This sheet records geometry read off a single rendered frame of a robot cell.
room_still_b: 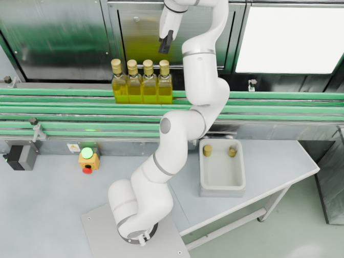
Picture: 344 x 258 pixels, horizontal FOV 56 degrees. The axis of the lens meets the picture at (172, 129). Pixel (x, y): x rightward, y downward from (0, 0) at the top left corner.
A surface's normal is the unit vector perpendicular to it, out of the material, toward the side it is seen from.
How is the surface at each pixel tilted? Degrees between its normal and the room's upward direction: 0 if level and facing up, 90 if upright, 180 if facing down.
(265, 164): 0
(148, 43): 90
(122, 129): 90
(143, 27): 90
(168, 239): 3
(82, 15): 90
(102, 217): 3
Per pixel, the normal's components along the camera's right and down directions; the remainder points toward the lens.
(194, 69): -0.42, 0.02
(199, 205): 0.00, -0.56
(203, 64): 0.09, -0.01
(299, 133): -0.02, 0.83
